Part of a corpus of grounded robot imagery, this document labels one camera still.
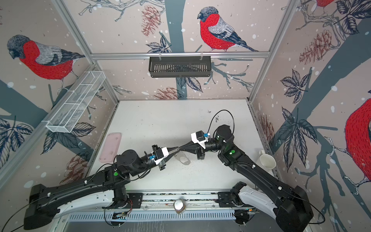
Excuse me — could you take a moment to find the silver metal keyring carabiner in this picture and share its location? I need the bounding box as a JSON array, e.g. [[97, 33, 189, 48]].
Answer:
[[174, 152, 191, 165]]

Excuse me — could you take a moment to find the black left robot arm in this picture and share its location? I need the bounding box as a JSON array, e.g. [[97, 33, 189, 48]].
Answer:
[[23, 145, 180, 230]]

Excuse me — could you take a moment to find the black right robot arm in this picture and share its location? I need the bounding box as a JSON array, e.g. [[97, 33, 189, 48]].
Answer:
[[180, 125, 314, 232]]

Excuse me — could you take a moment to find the round silver knob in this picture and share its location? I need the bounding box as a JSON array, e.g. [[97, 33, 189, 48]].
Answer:
[[173, 199, 186, 214]]

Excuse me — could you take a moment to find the pink rectangular tray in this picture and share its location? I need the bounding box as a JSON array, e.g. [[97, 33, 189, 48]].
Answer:
[[99, 132, 122, 163]]

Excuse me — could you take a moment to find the white ceramic mug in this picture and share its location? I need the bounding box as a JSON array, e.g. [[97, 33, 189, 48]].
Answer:
[[257, 150, 276, 172]]

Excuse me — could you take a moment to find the dark grey hanging shelf basket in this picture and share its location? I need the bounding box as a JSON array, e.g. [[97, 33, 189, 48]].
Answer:
[[148, 56, 212, 78]]

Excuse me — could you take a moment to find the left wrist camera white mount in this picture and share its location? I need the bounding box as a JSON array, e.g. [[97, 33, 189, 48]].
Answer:
[[149, 148, 169, 165]]

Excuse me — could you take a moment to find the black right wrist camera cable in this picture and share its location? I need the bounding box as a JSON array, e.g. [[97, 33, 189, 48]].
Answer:
[[207, 109, 235, 137]]

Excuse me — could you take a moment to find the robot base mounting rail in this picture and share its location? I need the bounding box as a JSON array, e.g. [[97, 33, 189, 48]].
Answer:
[[67, 191, 258, 227]]

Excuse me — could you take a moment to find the white wire mesh basket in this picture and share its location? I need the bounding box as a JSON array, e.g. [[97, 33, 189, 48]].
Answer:
[[46, 71, 106, 133]]

